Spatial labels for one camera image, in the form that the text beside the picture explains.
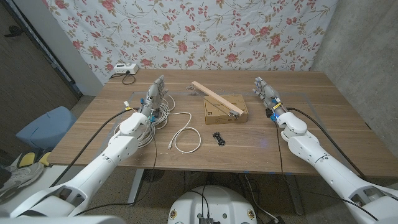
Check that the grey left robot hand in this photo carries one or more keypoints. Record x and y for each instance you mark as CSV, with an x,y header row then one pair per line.
x,y
154,98

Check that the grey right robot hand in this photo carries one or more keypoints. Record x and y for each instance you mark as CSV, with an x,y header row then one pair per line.
x,y
270,96

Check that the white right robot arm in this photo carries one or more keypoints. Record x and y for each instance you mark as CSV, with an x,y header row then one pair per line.
x,y
335,174

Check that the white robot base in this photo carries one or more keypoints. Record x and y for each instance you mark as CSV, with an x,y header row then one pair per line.
x,y
211,205

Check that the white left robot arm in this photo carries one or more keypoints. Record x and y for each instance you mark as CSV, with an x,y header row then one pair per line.
x,y
93,174

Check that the cardboard packing box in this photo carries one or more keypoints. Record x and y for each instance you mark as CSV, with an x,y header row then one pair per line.
x,y
224,118

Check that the white power strip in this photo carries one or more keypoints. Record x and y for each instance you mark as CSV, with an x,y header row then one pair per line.
x,y
126,68

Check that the small black connector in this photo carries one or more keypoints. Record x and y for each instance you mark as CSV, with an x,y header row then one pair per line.
x,y
219,139

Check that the floral backdrop cloth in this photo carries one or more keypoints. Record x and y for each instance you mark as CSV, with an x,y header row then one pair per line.
x,y
192,31

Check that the white table leg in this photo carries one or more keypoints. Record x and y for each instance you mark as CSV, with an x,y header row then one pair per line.
x,y
295,196
136,186

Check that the blue padded chair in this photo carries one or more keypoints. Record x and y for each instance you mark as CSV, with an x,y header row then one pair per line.
x,y
46,127

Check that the white robot torso edge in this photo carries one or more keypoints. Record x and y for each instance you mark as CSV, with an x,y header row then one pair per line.
x,y
62,220

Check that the grey sneaker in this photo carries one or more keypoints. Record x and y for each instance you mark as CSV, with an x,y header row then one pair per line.
x,y
21,177

